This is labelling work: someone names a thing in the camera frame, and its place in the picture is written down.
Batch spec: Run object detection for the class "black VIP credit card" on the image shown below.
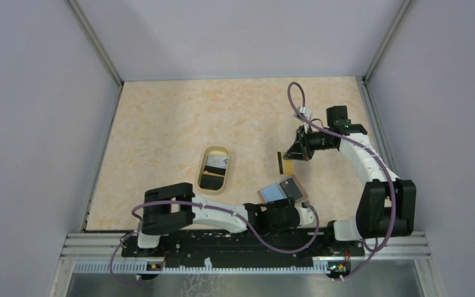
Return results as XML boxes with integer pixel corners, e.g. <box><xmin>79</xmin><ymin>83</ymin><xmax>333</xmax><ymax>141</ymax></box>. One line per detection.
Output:
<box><xmin>199</xmin><ymin>174</ymin><xmax>225</xmax><ymax>191</ymax></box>

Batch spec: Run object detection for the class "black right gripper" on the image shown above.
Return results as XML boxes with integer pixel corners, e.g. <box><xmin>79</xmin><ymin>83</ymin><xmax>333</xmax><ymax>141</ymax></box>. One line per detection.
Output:
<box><xmin>283</xmin><ymin>124</ymin><xmax>336</xmax><ymax>161</ymax></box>

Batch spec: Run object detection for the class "white slotted cable duct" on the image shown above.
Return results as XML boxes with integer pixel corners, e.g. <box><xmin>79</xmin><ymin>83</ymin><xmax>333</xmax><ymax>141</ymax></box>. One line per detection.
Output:
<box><xmin>74</xmin><ymin>258</ymin><xmax>331</xmax><ymax>275</ymax></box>

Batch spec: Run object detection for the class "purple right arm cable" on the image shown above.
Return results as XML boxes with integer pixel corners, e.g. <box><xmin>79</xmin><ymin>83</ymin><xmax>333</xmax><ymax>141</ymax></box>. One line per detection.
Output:
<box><xmin>287</xmin><ymin>82</ymin><xmax>398</xmax><ymax>282</ymax></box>

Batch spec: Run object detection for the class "silver VIP credit card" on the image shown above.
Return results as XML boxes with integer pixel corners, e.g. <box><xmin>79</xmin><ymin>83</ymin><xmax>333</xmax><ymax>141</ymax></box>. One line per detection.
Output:
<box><xmin>206</xmin><ymin>154</ymin><xmax>228</xmax><ymax>169</ymax></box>

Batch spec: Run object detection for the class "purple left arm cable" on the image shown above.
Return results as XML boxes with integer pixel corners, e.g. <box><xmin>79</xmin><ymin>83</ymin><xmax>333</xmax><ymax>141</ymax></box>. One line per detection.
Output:
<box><xmin>109</xmin><ymin>200</ymin><xmax>321</xmax><ymax>287</ymax></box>

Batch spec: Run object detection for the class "beige oval tray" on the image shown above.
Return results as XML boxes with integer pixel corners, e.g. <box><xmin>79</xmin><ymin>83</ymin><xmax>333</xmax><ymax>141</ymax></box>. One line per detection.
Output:
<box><xmin>197</xmin><ymin>146</ymin><xmax>230</xmax><ymax>195</ymax></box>

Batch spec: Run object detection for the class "gold VIP credit card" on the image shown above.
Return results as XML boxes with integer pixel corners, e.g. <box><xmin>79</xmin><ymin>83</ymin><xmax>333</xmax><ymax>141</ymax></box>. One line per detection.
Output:
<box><xmin>277</xmin><ymin>152</ymin><xmax>294</xmax><ymax>175</ymax></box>

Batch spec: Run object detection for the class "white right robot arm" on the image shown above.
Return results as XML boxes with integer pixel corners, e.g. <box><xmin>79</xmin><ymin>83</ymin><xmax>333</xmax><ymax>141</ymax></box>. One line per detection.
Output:
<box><xmin>279</xmin><ymin>106</ymin><xmax>416</xmax><ymax>255</ymax></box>

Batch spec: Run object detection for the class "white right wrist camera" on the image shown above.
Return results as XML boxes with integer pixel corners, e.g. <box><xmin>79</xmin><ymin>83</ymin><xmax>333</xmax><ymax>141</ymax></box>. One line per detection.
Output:
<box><xmin>297</xmin><ymin>106</ymin><xmax>312</xmax><ymax>121</ymax></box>

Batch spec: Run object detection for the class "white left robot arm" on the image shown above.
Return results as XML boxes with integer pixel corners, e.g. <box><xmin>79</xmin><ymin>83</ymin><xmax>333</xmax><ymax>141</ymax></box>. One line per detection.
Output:
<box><xmin>132</xmin><ymin>183</ymin><xmax>319</xmax><ymax>256</ymax></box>

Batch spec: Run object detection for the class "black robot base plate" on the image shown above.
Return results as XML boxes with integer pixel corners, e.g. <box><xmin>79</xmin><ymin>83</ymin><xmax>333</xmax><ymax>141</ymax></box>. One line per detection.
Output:
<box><xmin>121</xmin><ymin>228</ymin><xmax>365</xmax><ymax>269</ymax></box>

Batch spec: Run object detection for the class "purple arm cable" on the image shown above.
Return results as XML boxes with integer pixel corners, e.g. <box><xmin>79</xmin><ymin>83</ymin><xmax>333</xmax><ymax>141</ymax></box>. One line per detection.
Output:
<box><xmin>109</xmin><ymin>200</ymin><xmax>321</xmax><ymax>287</ymax></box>
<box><xmin>287</xmin><ymin>82</ymin><xmax>398</xmax><ymax>282</ymax></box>

